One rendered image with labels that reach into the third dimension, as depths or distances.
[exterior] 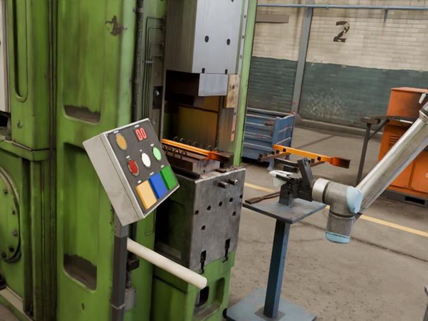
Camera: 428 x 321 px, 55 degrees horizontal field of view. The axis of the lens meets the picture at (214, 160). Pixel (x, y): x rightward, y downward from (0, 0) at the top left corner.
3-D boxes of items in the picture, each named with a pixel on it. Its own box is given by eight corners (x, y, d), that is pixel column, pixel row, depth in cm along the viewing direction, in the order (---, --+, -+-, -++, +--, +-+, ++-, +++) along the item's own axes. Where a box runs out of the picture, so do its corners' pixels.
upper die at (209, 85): (226, 95, 191) (228, 74, 188) (198, 96, 175) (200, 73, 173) (162, 84, 215) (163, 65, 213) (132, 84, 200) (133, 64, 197)
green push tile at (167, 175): (177, 184, 152) (168, 165, 151) (170, 189, 145) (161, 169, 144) (172, 185, 153) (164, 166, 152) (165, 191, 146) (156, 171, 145)
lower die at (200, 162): (219, 169, 199) (221, 152, 197) (192, 176, 184) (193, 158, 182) (158, 151, 224) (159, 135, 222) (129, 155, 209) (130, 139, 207)
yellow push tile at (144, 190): (157, 201, 133) (147, 179, 132) (148, 208, 126) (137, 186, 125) (152, 202, 134) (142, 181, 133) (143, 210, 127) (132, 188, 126)
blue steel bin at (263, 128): (291, 160, 625) (297, 112, 607) (273, 171, 556) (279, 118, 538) (220, 145, 677) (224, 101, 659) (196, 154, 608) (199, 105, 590)
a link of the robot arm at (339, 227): (351, 237, 163) (356, 208, 160) (347, 248, 153) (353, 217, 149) (327, 231, 167) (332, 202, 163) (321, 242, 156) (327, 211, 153)
